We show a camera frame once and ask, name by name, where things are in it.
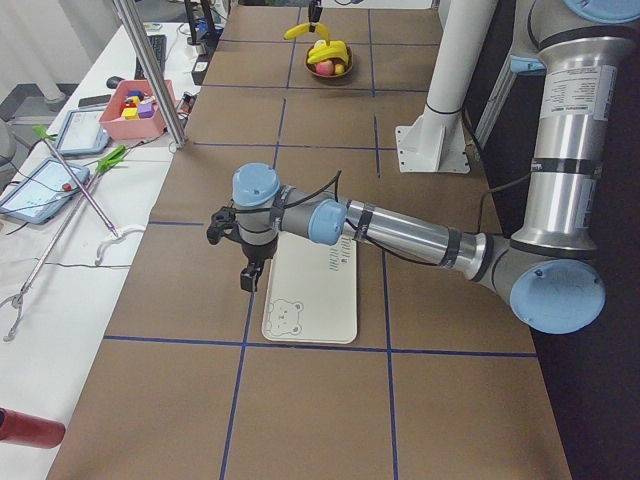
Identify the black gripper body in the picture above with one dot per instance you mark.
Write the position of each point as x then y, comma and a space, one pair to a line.
255, 254
314, 13

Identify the yellow banana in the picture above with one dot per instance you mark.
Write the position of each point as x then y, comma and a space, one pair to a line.
309, 27
322, 51

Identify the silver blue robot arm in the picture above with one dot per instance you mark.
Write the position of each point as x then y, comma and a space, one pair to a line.
543, 271

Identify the brown wicker basket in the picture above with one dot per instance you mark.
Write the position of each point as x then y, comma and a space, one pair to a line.
341, 69

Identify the pink white apple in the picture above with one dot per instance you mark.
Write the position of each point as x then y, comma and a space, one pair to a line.
325, 68

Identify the white bear print tray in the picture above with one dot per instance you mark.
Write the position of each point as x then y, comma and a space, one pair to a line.
312, 292

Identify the purple toy cube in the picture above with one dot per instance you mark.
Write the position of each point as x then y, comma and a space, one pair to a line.
145, 110

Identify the yellow toy cube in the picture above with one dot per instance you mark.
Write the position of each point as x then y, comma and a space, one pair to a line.
130, 113

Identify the pink plastic bin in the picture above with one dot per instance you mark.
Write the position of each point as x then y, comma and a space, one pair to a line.
130, 93

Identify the blue cased tablet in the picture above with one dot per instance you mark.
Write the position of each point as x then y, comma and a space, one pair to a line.
41, 194
81, 133

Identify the red bottle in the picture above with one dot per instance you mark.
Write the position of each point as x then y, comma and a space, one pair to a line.
27, 430

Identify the white camera post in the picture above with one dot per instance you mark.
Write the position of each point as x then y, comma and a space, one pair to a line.
435, 142

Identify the aluminium frame post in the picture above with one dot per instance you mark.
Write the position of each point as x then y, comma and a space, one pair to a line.
133, 25

